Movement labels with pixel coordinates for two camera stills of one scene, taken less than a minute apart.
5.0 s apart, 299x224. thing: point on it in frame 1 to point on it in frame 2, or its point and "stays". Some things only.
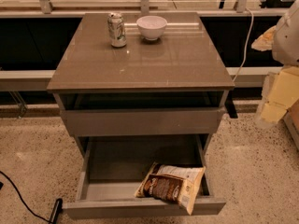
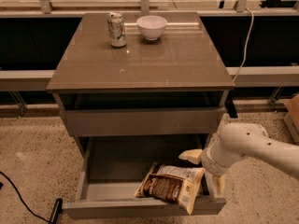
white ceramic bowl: x=151 y=27 stays
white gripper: x=287 y=42 to x=209 y=161
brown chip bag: x=177 y=183 stays
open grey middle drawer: x=112 y=167 stays
